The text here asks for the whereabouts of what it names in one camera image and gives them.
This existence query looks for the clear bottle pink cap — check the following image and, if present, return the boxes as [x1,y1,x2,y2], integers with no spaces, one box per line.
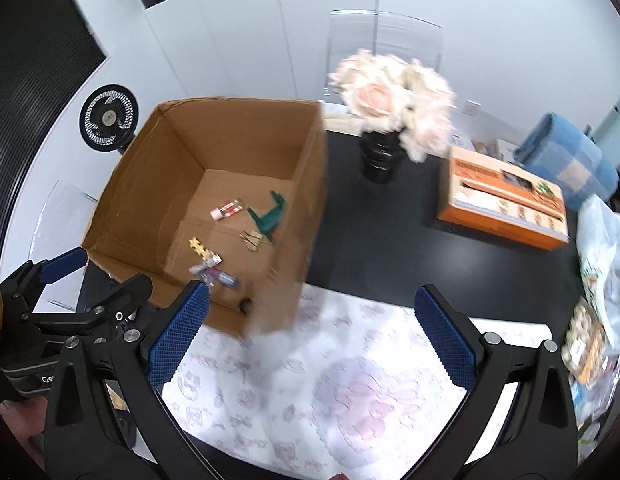
[210,200,244,221]

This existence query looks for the green toy dinosaur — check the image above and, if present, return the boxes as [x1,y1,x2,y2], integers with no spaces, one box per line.
[247,191,286,242]

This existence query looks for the person left hand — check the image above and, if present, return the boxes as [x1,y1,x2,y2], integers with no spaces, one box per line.
[0,396,48,469]

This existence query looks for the gold star clip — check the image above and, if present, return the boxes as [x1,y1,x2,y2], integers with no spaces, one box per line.
[188,237,210,259]

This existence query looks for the snack tray package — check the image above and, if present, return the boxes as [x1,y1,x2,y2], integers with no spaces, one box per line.
[560,297,607,388]

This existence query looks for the white pink patterned mat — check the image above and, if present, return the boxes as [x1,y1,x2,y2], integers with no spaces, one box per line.
[159,282,551,480]

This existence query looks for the gold hair clips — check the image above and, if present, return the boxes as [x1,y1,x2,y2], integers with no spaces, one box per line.
[240,231,263,252]

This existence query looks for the brown cardboard box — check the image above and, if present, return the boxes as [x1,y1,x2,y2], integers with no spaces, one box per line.
[82,96,327,336]

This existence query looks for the black desk fan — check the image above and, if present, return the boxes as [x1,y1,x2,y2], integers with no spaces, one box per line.
[78,84,140,155]

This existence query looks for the orange tissue box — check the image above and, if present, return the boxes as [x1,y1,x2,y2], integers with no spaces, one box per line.
[437,146,569,250]

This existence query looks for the white plastic bag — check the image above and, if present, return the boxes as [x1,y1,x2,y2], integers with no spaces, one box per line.
[576,195,620,354]

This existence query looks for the blue checked blanket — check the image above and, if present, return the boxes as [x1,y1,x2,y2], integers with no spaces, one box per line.
[514,113,619,211]

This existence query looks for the black flower vase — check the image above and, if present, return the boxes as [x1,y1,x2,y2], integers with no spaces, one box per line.
[359,131,406,184]

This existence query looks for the pink white rose bouquet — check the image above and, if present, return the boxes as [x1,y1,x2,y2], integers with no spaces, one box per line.
[328,49,455,162]

